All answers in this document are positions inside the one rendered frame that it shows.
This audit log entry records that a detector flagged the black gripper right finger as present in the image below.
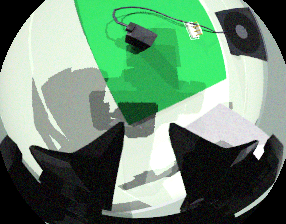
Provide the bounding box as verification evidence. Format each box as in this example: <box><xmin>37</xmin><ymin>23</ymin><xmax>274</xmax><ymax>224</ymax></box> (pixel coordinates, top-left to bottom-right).
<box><xmin>168</xmin><ymin>123</ymin><xmax>259</xmax><ymax>205</ymax></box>

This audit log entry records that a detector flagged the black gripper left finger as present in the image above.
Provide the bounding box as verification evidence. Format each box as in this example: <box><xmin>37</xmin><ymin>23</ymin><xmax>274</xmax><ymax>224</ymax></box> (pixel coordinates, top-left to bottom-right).
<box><xmin>29</xmin><ymin>121</ymin><xmax>124</xmax><ymax>210</ymax></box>

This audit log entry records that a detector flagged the green circuit board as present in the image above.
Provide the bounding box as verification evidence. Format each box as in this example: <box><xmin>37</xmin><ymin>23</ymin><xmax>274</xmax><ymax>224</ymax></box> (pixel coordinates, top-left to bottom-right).
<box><xmin>74</xmin><ymin>0</ymin><xmax>227</xmax><ymax>125</ymax></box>

